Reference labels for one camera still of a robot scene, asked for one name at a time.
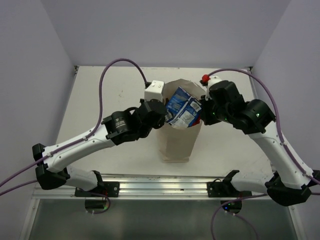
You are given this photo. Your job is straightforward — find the blue cookie packet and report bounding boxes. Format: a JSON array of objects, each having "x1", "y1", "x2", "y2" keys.
[{"x1": 165, "y1": 86, "x2": 202, "y2": 129}]

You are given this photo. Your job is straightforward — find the white paper bag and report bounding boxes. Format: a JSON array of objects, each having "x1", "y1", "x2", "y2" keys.
[{"x1": 156, "y1": 78, "x2": 205, "y2": 163}]

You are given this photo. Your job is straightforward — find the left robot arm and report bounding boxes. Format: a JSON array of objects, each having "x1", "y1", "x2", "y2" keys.
[{"x1": 32, "y1": 99, "x2": 167, "y2": 197}]

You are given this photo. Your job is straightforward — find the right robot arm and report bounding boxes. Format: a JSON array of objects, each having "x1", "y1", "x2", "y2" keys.
[{"x1": 200, "y1": 78, "x2": 320, "y2": 207}]

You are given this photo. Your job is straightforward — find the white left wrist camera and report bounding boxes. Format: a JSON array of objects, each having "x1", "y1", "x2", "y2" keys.
[{"x1": 144, "y1": 80, "x2": 165, "y2": 103}]

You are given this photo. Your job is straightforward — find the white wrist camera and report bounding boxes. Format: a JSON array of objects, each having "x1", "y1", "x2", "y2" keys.
[
  {"x1": 199, "y1": 74, "x2": 222, "y2": 89},
  {"x1": 144, "y1": 80, "x2": 165, "y2": 103}
]

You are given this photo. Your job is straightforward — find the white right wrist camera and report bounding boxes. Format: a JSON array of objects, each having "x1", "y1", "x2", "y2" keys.
[{"x1": 199, "y1": 74, "x2": 222, "y2": 89}]

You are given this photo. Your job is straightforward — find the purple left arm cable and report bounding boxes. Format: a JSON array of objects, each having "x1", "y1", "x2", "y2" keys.
[{"x1": 0, "y1": 57, "x2": 151, "y2": 216}]

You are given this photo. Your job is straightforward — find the aluminium table frame rail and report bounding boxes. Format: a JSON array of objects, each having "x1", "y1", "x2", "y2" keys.
[{"x1": 19, "y1": 65, "x2": 308, "y2": 240}]

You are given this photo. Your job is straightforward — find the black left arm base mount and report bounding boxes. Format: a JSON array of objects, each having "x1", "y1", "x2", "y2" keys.
[{"x1": 74, "y1": 181, "x2": 120, "y2": 198}]

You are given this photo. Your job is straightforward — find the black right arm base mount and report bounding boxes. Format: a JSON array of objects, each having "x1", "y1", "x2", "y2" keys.
[{"x1": 206, "y1": 179, "x2": 252, "y2": 198}]

